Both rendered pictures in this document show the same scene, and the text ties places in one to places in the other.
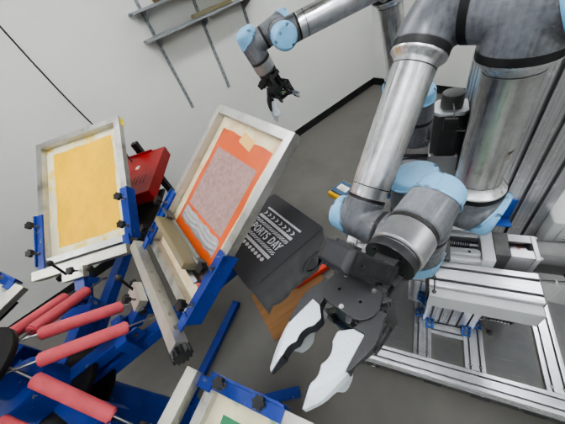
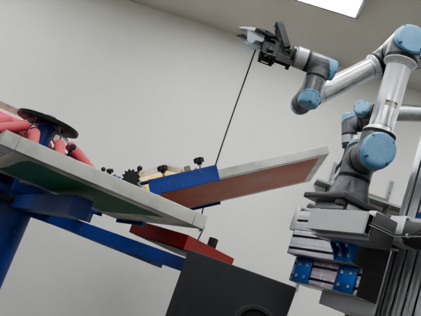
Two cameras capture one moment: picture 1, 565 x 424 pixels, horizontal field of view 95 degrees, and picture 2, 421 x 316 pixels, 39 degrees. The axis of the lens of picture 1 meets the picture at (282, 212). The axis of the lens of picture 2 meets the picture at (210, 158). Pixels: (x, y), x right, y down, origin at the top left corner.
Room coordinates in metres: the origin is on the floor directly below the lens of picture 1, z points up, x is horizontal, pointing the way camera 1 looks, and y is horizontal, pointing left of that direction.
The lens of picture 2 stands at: (-1.56, -0.89, 0.77)
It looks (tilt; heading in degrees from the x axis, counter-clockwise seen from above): 13 degrees up; 29
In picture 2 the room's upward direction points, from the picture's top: 20 degrees clockwise
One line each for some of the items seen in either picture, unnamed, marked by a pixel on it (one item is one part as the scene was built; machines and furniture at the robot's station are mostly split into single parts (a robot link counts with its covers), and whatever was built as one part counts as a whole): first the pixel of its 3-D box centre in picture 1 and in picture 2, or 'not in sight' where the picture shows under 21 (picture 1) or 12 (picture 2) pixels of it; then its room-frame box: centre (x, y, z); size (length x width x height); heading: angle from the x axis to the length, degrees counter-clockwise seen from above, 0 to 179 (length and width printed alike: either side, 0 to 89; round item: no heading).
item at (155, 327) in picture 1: (192, 301); (134, 247); (0.78, 0.60, 0.89); 1.24 x 0.06 x 0.06; 113
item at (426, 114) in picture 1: (417, 101); not in sight; (0.88, -0.66, 1.42); 0.13 x 0.12 x 0.14; 175
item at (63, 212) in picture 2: not in sight; (39, 204); (0.17, 0.68, 0.90); 1.24 x 0.06 x 0.06; 53
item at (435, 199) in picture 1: (426, 210); (320, 66); (0.23, -0.20, 1.65); 0.11 x 0.08 x 0.09; 120
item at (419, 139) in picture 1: (415, 128); not in sight; (0.88, -0.66, 1.31); 0.15 x 0.15 x 0.10
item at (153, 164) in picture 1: (134, 179); (183, 245); (1.95, 0.99, 1.06); 0.61 x 0.46 x 0.12; 173
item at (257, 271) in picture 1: (263, 235); not in sight; (0.97, 0.14, 0.95); 0.48 x 0.44 x 0.01; 113
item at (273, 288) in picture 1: (292, 272); (225, 308); (0.80, 0.08, 0.77); 0.46 x 0.09 x 0.36; 113
